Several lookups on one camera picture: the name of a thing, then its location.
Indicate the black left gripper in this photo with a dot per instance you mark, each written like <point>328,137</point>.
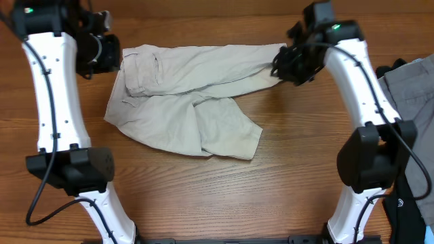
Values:
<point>111,63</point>

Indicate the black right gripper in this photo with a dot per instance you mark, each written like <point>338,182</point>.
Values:
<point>285,71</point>

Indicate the beige cargo shorts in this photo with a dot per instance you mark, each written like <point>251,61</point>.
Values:
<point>182,99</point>

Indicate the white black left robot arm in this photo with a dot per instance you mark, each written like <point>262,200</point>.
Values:
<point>62,41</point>

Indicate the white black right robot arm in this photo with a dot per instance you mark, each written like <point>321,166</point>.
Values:
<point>378,150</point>

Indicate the black garment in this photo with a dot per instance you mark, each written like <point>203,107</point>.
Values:
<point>408,86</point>

